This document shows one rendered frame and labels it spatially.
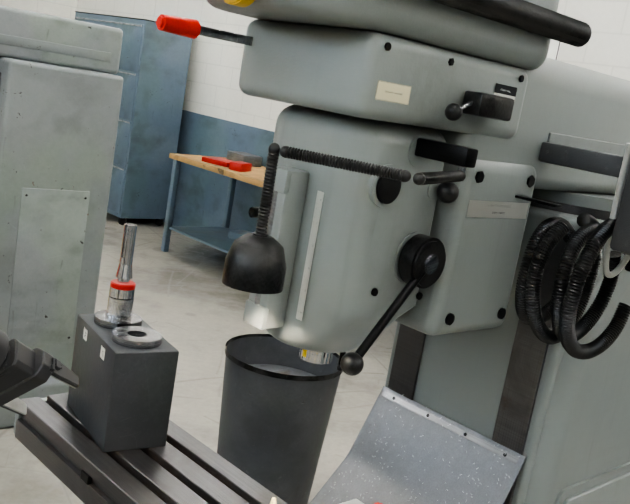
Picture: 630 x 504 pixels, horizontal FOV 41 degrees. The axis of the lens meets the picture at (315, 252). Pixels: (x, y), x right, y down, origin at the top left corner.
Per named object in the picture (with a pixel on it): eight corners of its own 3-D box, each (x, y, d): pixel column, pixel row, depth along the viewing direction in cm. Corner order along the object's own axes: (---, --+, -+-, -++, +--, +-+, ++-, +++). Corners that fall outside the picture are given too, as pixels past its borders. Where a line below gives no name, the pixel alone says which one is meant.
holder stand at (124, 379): (102, 453, 147) (116, 346, 143) (66, 403, 165) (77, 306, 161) (166, 446, 154) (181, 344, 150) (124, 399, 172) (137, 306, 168)
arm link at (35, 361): (-10, 421, 128) (-71, 388, 120) (-7, 371, 135) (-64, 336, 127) (55, 386, 126) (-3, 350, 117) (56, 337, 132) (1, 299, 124)
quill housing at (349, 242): (323, 371, 106) (368, 119, 99) (225, 320, 120) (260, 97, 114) (418, 356, 119) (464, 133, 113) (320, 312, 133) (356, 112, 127)
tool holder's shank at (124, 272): (122, 285, 156) (130, 226, 154) (111, 280, 158) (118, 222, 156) (135, 283, 159) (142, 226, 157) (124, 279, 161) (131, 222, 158)
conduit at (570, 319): (559, 370, 111) (596, 218, 107) (463, 331, 122) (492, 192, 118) (623, 356, 124) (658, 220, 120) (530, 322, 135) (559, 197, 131)
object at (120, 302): (117, 321, 157) (121, 291, 155) (101, 314, 159) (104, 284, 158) (136, 318, 160) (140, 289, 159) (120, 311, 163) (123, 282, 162)
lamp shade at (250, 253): (210, 282, 95) (218, 230, 94) (237, 273, 102) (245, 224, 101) (268, 298, 93) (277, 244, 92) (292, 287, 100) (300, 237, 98)
